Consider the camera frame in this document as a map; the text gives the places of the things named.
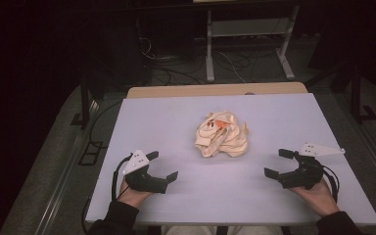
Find person's right hand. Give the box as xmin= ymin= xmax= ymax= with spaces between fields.
xmin=288 ymin=178 xmax=341 ymax=218

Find cream baby pants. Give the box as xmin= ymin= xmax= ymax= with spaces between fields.
xmin=194 ymin=111 xmax=251 ymax=159

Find black floor cable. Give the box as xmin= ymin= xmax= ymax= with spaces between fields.
xmin=88 ymin=98 xmax=124 ymax=151

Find tangle of floor cables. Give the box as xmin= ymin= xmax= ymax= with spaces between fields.
xmin=137 ymin=35 xmax=254 ymax=86

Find person's left hand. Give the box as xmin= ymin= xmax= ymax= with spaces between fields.
xmin=118 ymin=177 xmax=155 ymax=210

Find white metal stand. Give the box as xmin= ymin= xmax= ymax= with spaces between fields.
xmin=205 ymin=4 xmax=302 ymax=83

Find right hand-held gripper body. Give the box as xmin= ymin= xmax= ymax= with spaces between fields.
xmin=277 ymin=142 xmax=346 ymax=191

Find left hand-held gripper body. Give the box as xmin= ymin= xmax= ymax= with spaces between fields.
xmin=122 ymin=149 xmax=169 ymax=195

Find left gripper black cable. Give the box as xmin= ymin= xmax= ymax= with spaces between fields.
xmin=111 ymin=152 xmax=135 ymax=202

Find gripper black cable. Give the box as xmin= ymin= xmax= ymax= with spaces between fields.
xmin=321 ymin=164 xmax=341 ymax=204
xmin=111 ymin=152 xmax=135 ymax=202

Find black metal stand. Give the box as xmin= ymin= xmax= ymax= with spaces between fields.
xmin=70 ymin=62 xmax=130 ymax=131
xmin=303 ymin=60 xmax=376 ymax=124

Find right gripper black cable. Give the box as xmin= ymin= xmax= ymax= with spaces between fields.
xmin=321 ymin=164 xmax=341 ymax=204

